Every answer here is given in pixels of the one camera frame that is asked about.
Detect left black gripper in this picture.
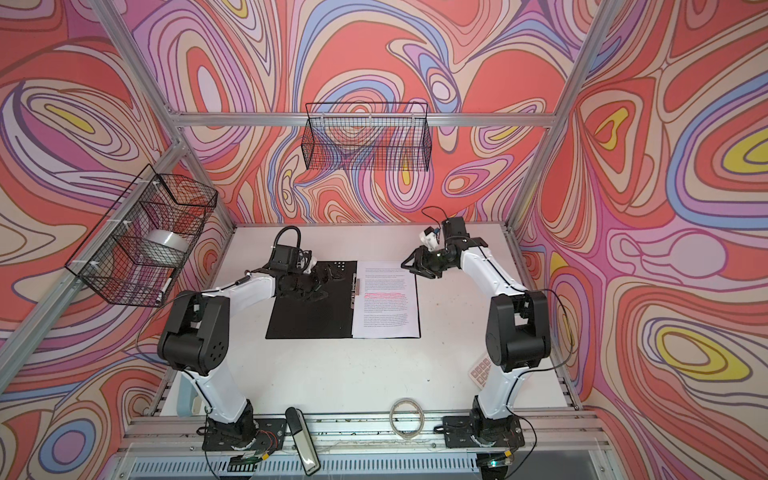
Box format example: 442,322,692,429
285,262,344,303

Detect white black lever arch folder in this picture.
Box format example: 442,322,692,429
265,260,422,341

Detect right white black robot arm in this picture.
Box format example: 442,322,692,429
401,237,552,420

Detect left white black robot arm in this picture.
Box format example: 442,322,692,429
157,265,340,424

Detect white pink calculator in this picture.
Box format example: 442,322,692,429
468,355,494,390

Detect black handheld scanner device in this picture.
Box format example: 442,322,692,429
285,407,321,476

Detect silver tape roll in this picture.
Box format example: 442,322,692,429
145,229,189,253

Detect light blue stapler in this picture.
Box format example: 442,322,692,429
176,373,197,417

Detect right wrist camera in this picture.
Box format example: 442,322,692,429
419,227,441,251

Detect black wire basket back wall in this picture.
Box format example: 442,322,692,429
301,101,432,172

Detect black wire basket wall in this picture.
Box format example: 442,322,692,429
301,101,432,172
66,166,218,307

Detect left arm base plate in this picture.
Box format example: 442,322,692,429
196,418,287,453

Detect black wire basket left wall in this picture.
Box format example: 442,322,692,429
66,166,218,307

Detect coiled white cable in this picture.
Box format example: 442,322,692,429
388,397,426,441

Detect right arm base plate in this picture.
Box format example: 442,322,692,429
433,415,526,452

